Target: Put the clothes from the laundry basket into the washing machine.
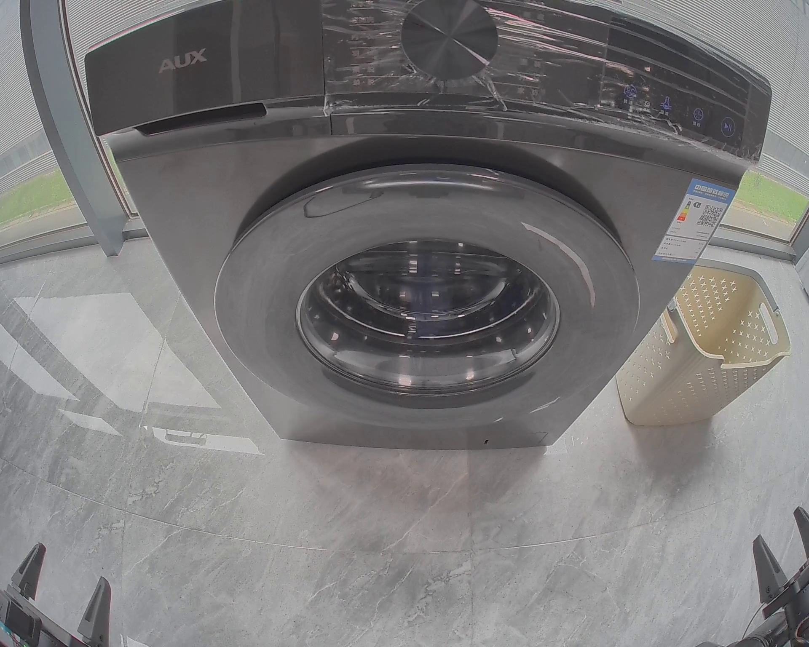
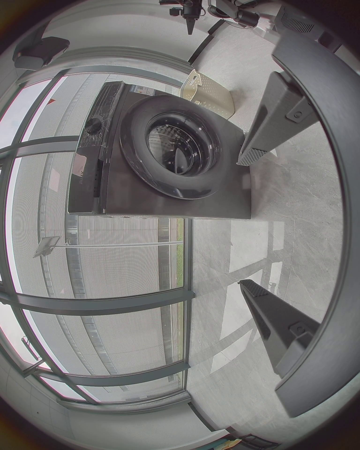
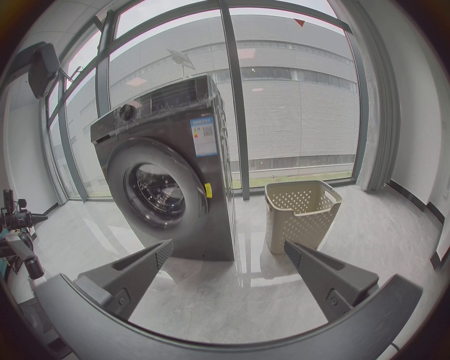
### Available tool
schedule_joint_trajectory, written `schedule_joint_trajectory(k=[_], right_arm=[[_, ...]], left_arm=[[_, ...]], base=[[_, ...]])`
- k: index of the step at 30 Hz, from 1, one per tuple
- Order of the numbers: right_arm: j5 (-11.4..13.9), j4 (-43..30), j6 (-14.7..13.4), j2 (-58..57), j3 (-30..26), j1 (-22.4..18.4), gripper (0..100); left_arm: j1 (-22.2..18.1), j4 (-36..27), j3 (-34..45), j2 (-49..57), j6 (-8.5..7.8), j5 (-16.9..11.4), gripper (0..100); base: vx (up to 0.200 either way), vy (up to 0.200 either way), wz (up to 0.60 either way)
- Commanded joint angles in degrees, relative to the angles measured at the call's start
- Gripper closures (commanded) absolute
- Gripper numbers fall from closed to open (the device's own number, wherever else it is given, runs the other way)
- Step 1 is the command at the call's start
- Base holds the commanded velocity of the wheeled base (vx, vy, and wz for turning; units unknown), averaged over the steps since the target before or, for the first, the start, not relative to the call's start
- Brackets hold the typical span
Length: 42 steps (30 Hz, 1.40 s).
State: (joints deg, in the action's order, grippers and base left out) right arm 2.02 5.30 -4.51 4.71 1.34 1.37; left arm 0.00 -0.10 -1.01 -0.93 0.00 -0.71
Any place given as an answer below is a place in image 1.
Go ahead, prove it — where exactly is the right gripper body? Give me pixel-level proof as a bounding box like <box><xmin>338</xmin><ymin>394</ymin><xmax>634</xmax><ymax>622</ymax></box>
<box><xmin>727</xmin><ymin>561</ymin><xmax>809</xmax><ymax>647</ymax></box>

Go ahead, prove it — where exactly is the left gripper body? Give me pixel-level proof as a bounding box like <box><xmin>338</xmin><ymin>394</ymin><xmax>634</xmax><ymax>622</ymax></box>
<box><xmin>0</xmin><ymin>590</ymin><xmax>91</xmax><ymax>647</ymax></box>

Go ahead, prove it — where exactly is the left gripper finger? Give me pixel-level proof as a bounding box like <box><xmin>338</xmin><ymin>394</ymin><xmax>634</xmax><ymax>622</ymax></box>
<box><xmin>12</xmin><ymin>543</ymin><xmax>47</xmax><ymax>599</ymax></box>
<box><xmin>78</xmin><ymin>576</ymin><xmax>113</xmax><ymax>641</ymax></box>

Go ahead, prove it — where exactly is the cream laundry basket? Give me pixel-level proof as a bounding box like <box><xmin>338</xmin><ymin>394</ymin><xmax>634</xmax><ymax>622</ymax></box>
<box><xmin>616</xmin><ymin>265</ymin><xmax>793</xmax><ymax>428</ymax></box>

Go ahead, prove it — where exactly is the grey washing machine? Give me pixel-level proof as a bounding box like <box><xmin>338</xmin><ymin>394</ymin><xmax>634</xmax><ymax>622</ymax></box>
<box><xmin>84</xmin><ymin>0</ymin><xmax>773</xmax><ymax>451</ymax></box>

